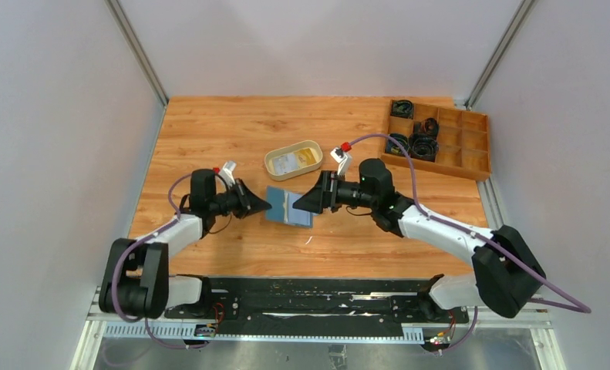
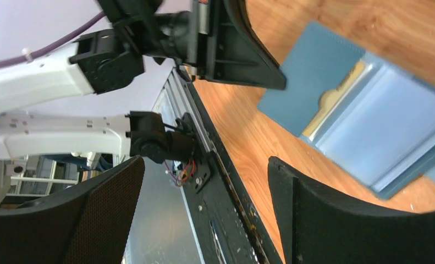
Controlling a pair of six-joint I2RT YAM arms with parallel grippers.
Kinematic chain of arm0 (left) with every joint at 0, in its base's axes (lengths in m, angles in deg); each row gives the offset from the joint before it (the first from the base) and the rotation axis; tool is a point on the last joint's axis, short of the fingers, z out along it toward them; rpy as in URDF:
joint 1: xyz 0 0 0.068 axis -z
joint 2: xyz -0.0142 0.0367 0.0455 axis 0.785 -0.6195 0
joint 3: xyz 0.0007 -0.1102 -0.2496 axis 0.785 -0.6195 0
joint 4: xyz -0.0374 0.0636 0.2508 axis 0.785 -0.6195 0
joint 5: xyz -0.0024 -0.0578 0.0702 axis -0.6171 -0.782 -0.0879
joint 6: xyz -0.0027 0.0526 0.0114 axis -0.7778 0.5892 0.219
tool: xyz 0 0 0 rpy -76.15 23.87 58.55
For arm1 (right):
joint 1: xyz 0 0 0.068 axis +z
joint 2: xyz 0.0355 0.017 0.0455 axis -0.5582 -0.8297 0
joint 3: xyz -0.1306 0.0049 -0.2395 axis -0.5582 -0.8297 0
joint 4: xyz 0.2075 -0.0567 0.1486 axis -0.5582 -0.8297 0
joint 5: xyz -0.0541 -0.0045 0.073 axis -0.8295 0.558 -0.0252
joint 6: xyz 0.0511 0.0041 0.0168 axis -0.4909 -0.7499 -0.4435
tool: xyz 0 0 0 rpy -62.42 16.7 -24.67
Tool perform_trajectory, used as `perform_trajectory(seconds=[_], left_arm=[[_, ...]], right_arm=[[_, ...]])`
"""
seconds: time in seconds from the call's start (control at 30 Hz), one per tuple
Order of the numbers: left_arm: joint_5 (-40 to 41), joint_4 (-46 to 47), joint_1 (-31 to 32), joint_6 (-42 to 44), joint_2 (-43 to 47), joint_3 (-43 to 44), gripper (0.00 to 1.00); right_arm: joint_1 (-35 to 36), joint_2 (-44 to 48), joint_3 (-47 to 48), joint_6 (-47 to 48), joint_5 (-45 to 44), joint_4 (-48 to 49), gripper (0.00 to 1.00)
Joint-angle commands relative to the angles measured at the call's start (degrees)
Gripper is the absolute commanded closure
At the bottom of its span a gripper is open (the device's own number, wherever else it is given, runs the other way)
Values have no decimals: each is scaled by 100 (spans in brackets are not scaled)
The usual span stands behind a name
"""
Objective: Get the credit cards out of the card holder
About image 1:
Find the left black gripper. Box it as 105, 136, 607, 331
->
210, 179, 271, 220

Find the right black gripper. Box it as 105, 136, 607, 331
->
293, 171, 377, 215

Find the blue leather card holder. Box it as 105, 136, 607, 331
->
265, 187, 314, 228

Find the gold yellow credit card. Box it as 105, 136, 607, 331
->
294, 148, 318, 168

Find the white VIP credit card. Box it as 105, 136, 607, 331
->
271, 153, 300, 176

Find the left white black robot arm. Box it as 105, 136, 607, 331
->
98, 169, 271, 322

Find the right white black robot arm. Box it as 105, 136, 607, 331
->
293, 158, 546, 322

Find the cream oval tray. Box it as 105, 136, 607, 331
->
264, 140, 323, 181

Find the rolled dark belt left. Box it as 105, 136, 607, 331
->
384, 133, 409, 156

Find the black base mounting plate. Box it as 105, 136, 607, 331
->
140, 275, 482, 343

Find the rolled black belt large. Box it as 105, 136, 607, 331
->
409, 135, 439, 162

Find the rolled black belt top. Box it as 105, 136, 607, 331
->
390, 99, 414, 119

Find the rolled black belt middle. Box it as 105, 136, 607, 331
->
413, 117, 440, 139

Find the wooden compartment organizer box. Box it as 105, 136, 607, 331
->
381, 99, 491, 181

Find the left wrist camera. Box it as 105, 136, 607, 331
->
213, 160, 237, 188

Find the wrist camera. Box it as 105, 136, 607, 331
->
213, 160, 237, 188
330, 142, 352, 177

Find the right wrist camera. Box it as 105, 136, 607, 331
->
330, 142, 352, 177

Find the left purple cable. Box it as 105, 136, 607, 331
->
110, 170, 221, 350

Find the purple cable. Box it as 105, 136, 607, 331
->
341, 134, 591, 353
110, 170, 221, 350

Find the aluminium rail frame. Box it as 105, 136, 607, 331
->
71, 277, 567, 369

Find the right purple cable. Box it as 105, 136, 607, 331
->
341, 134, 591, 353

